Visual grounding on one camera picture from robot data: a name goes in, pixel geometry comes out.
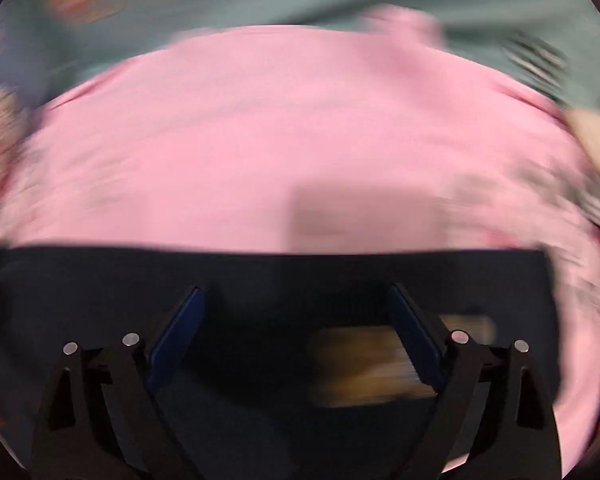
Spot dark navy pants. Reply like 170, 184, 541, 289
0, 242, 563, 480

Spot cream plush cloth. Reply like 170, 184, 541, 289
565, 107, 600, 181

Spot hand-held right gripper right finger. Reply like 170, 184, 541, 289
387, 283, 564, 480

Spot pink printed blanket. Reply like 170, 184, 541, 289
0, 4, 600, 476

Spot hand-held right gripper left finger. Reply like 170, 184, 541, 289
30, 285, 207, 480

